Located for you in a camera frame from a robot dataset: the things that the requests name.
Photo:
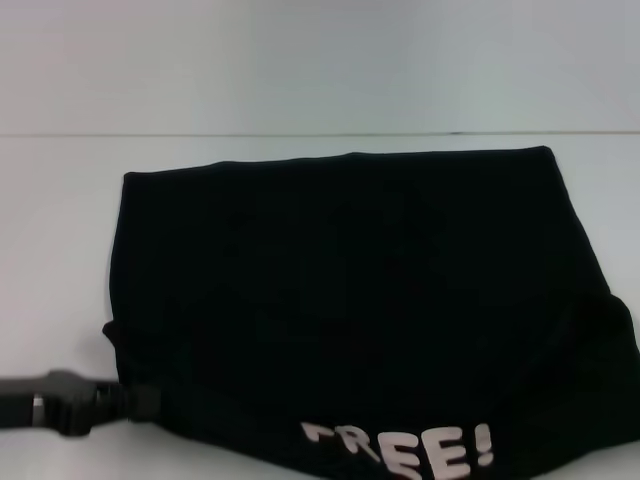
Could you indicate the black t-shirt with pink print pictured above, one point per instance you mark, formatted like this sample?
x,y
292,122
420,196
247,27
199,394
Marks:
x,y
340,275

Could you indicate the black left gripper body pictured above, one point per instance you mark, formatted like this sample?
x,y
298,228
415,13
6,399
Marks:
x,y
65,402

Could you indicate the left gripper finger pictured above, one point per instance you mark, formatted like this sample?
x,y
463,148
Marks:
x,y
142,402

